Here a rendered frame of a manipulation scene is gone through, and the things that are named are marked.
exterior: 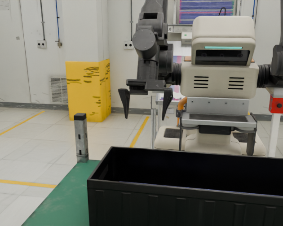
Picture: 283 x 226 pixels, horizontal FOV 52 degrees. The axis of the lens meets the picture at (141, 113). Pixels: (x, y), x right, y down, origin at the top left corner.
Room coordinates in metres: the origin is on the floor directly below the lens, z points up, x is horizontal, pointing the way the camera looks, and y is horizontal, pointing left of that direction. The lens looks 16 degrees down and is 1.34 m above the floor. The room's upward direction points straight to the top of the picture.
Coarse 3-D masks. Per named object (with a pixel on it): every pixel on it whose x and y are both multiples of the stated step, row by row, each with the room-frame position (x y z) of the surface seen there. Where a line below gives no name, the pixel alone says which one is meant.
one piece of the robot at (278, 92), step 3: (276, 87) 1.02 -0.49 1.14; (279, 87) 1.02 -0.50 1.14; (282, 87) 1.02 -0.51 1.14; (276, 90) 1.01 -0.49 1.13; (279, 90) 1.01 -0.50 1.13; (282, 90) 1.01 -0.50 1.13; (273, 93) 1.01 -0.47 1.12; (276, 93) 1.01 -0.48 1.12; (279, 93) 1.01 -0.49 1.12; (282, 93) 1.00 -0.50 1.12; (273, 96) 1.01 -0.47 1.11; (276, 96) 1.01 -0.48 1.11; (279, 96) 1.00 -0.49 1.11; (282, 96) 1.00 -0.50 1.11
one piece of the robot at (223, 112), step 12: (192, 108) 1.03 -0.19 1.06; (204, 108) 1.02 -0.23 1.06; (216, 108) 1.02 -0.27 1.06; (228, 108) 1.01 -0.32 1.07; (240, 108) 1.00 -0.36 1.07; (180, 120) 0.97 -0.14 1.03; (192, 120) 0.94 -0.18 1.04; (204, 120) 0.94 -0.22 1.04; (216, 120) 0.95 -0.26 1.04; (228, 120) 0.95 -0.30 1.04; (240, 120) 0.95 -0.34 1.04; (252, 120) 0.94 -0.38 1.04; (180, 132) 0.97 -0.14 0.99; (204, 132) 1.03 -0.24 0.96; (216, 132) 1.03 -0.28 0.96; (228, 132) 1.02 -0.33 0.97; (240, 132) 1.01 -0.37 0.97; (252, 132) 0.92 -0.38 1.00; (180, 144) 0.97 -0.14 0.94; (252, 144) 0.93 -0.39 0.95
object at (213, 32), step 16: (208, 16) 1.06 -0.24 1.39; (224, 16) 1.05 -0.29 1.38; (240, 16) 1.04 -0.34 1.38; (192, 32) 1.04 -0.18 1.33; (208, 32) 1.00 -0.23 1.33; (224, 32) 0.99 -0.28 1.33; (240, 32) 0.98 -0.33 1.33; (192, 48) 1.01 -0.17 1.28; (208, 48) 0.99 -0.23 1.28; (224, 48) 0.98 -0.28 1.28; (240, 48) 0.97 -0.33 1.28; (192, 64) 1.06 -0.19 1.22; (208, 64) 1.04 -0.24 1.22; (224, 64) 1.03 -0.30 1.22; (240, 64) 1.02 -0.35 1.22
